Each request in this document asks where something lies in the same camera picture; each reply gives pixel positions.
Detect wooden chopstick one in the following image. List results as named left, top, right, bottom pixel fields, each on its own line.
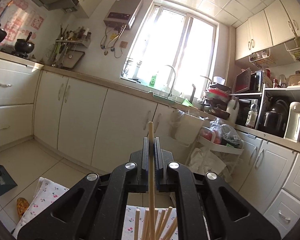
left=134, top=209, right=140, bottom=240

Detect wooden chopstick six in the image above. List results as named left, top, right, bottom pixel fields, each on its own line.
left=148, top=121, right=155, bottom=240

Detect wooden chopstick four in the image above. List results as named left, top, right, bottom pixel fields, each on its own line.
left=161, top=206, right=173, bottom=234

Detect wooden chopstick three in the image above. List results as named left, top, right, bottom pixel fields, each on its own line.
left=155, top=209, right=166, bottom=240

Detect wooden chopstick five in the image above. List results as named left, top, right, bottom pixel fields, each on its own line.
left=162, top=217, right=178, bottom=240

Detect chrome kitchen faucet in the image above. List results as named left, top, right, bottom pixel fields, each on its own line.
left=165, top=64, right=176, bottom=98

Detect white plastic bag in cart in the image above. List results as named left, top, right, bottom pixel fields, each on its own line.
left=188, top=146, right=226, bottom=174

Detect white hanging trash bin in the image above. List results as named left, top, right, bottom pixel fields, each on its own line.
left=169, top=109, right=204, bottom=146

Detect white rolling utility cart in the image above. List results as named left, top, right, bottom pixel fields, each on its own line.
left=186, top=127, right=244, bottom=183

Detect green dish soap bottle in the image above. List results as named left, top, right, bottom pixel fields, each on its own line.
left=149, top=74, right=157, bottom=87

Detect stacked bowls and plates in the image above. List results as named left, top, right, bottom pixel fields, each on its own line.
left=202, top=83, right=230, bottom=120

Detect white plastic jug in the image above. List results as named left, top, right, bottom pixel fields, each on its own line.
left=226, top=96, right=239, bottom=124

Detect floral cherry tablecloth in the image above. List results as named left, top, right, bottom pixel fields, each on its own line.
left=12, top=176, right=179, bottom=240

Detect black kettle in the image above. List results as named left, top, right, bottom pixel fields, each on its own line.
left=260, top=99, right=288, bottom=137

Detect yellow slipper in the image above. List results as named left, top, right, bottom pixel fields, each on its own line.
left=16, top=197, right=29, bottom=219

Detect black microwave oven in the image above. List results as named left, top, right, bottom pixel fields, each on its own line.
left=248, top=70, right=263, bottom=93

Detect white electric water boiler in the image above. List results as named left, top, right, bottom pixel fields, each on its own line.
left=284, top=101, right=300, bottom=143

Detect black wok on stove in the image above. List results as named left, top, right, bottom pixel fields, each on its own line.
left=12, top=32, right=34, bottom=59

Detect wall utensil rack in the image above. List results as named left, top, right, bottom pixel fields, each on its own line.
left=46, top=24, right=91, bottom=70

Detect hanging wire basket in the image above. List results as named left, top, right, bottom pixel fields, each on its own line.
left=249, top=49, right=276, bottom=69

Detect grey wall water heater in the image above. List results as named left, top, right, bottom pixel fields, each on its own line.
left=103, top=0, right=143, bottom=30

